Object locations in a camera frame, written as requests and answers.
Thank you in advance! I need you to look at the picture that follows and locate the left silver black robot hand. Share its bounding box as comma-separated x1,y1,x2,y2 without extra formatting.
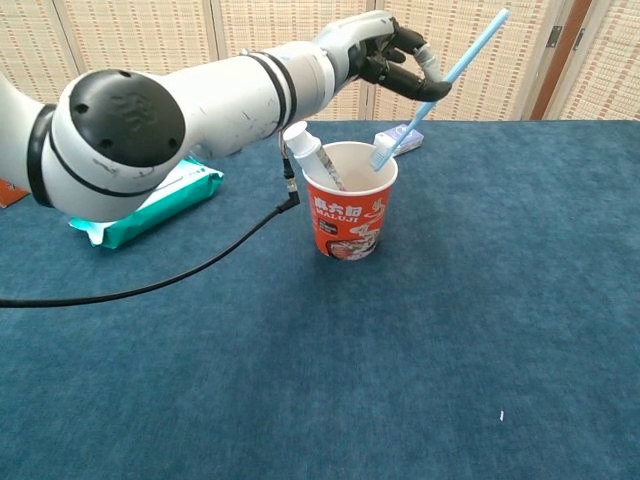
314,9,454,104

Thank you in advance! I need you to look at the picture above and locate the white toothpaste tube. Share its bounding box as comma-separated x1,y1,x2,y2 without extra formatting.
282,120,350,193

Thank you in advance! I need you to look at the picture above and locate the light blue toothbrush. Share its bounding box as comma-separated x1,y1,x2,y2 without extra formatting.
368,8,510,173

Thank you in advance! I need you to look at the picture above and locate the small blue tissue pack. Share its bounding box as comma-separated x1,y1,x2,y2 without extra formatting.
373,122,426,157

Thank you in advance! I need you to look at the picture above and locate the red paper noodle cup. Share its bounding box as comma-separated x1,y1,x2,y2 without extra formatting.
303,141,400,261

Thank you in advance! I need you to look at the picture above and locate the bamboo folding screen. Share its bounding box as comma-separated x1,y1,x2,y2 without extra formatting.
0,0,640,122

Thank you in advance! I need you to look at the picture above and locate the teal wet wipes pack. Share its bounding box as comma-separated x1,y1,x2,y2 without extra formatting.
68,156,225,251

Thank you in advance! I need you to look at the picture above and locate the blue table cloth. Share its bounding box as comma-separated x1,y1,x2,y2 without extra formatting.
0,119,640,480

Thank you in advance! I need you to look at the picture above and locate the orange cardboard box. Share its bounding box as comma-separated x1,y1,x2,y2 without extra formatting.
0,177,31,210

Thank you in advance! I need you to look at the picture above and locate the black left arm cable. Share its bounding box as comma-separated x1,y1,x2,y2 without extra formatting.
0,134,302,309

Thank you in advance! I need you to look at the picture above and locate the brown wooden post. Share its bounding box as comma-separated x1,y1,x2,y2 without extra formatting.
529,0,594,121

